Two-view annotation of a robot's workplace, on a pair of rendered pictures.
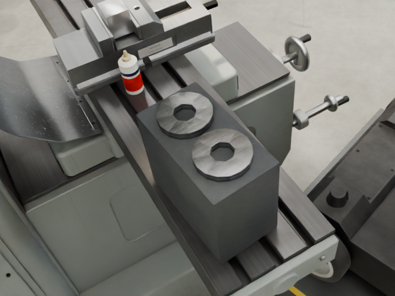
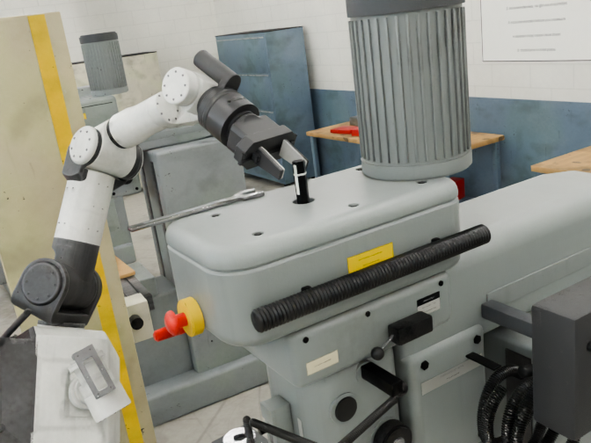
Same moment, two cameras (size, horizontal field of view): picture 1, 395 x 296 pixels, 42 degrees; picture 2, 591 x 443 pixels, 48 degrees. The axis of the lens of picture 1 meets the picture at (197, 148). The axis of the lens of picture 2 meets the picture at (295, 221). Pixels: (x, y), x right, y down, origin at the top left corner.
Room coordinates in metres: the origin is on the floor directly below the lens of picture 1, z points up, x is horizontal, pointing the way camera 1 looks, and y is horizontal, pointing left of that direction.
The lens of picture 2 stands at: (2.02, -0.01, 2.19)
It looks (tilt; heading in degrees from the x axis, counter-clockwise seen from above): 18 degrees down; 172
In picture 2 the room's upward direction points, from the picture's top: 8 degrees counter-clockwise
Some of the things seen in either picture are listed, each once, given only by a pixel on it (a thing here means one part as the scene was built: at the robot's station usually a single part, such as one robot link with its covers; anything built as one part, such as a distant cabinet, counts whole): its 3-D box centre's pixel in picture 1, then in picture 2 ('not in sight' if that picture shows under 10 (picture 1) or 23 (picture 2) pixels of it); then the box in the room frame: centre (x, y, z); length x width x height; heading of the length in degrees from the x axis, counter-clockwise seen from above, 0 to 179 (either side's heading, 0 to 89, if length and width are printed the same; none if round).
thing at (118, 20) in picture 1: (115, 17); not in sight; (0.95, 0.13, 1.01); 0.06 x 0.05 x 0.06; 19
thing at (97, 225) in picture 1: (160, 165); not in sight; (0.99, 0.12, 0.41); 0.80 x 0.30 x 0.60; 112
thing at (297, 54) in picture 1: (287, 58); not in sight; (1.17, -0.32, 0.60); 0.16 x 0.12 x 0.12; 112
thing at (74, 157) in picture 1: (130, 87); not in sight; (0.98, 0.15, 0.76); 0.50 x 0.35 x 0.12; 112
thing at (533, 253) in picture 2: not in sight; (512, 244); (0.79, 0.61, 1.66); 0.80 x 0.23 x 0.20; 112
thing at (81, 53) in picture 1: (132, 31); not in sight; (0.96, 0.10, 0.96); 0.35 x 0.15 x 0.11; 109
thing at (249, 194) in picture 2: not in sight; (197, 209); (0.94, -0.03, 1.89); 0.24 x 0.04 x 0.01; 114
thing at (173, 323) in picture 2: not in sight; (177, 322); (1.08, -0.09, 1.76); 0.04 x 0.03 x 0.04; 22
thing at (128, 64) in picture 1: (130, 70); not in sight; (0.83, 0.12, 0.96); 0.04 x 0.04 x 0.11
